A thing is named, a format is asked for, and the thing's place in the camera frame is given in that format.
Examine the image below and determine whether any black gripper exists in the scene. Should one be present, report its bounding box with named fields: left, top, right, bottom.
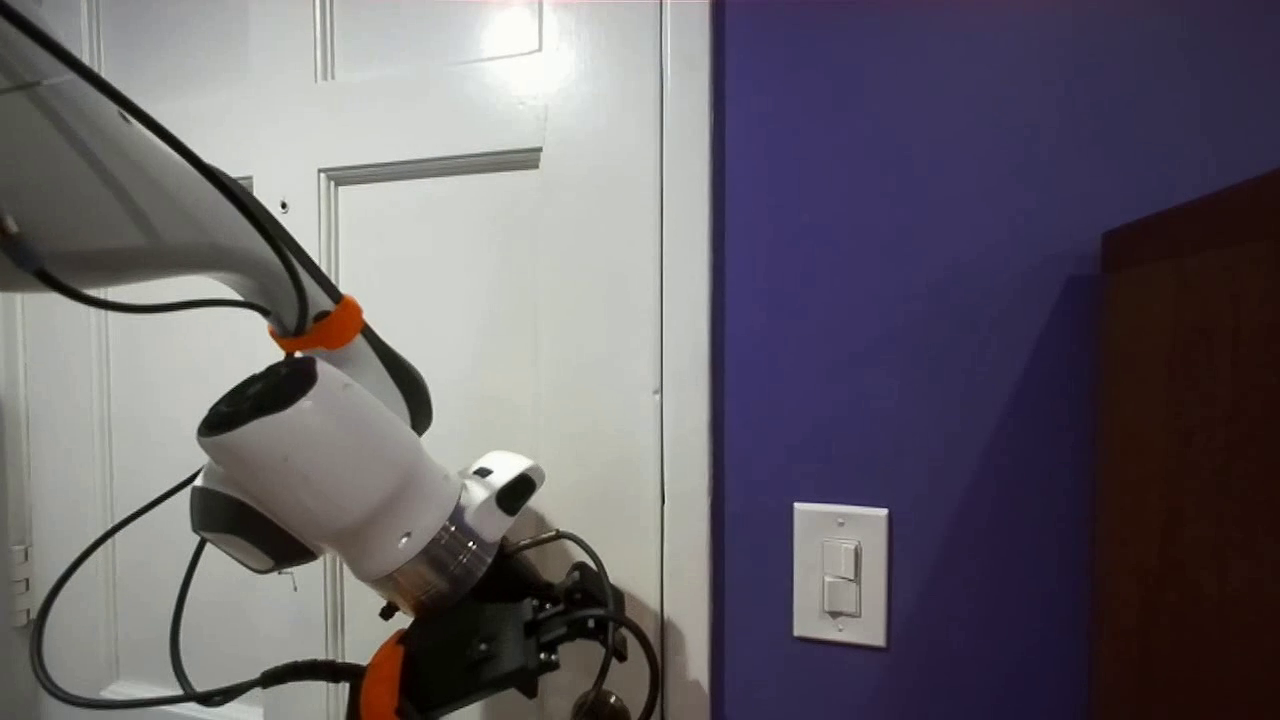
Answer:
left=396, top=579, right=581, bottom=720

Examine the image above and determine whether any brass door knob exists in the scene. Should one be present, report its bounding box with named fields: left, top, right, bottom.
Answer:
left=573, top=683, right=642, bottom=720

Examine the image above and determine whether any white panel door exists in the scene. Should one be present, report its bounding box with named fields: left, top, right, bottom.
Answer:
left=0, top=0, right=671, bottom=720

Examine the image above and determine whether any brown wooden cabinet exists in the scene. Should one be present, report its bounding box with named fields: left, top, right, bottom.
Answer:
left=1092, top=167, right=1280, bottom=720

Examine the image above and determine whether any orange cable clip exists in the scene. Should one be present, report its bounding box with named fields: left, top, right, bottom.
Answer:
left=354, top=628, right=413, bottom=720
left=267, top=292, right=367, bottom=361

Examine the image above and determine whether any white wall light switch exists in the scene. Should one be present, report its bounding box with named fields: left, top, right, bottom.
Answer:
left=787, top=497, right=893, bottom=650

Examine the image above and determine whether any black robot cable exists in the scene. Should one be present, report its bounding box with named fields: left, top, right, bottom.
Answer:
left=30, top=462, right=405, bottom=711

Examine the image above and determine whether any white door frame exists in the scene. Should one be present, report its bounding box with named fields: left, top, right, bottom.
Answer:
left=659, top=0, right=720, bottom=720

